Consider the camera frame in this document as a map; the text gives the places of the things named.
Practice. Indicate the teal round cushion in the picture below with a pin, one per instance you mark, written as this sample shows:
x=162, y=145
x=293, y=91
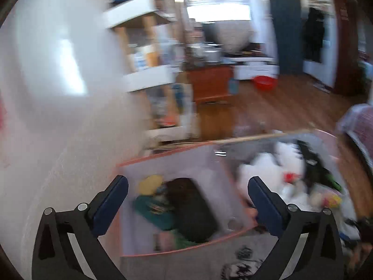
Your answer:
x=155, y=212

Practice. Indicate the red plastic basin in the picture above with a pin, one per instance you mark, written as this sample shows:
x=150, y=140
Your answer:
x=265, y=83

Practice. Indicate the black garment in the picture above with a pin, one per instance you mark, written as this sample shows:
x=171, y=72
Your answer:
x=193, y=218

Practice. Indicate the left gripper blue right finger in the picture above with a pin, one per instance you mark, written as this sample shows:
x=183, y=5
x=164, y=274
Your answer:
x=321, y=257

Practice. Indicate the wooden shelf rack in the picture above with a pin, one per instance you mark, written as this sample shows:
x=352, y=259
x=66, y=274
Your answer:
x=147, y=31

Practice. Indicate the orange wooden cabinet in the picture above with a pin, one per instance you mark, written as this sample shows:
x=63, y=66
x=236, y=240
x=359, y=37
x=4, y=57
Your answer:
x=210, y=83

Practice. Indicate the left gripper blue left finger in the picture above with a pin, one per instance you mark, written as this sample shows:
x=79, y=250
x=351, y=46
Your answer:
x=53, y=255

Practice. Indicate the white plush toy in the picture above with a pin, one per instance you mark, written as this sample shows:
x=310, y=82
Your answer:
x=282, y=172

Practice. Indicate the yellow black striped cloth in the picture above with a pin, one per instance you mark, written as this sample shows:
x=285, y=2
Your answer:
x=149, y=185

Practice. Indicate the grey blanket with emblem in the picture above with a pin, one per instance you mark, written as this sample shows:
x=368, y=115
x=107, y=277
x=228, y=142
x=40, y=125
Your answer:
x=236, y=258

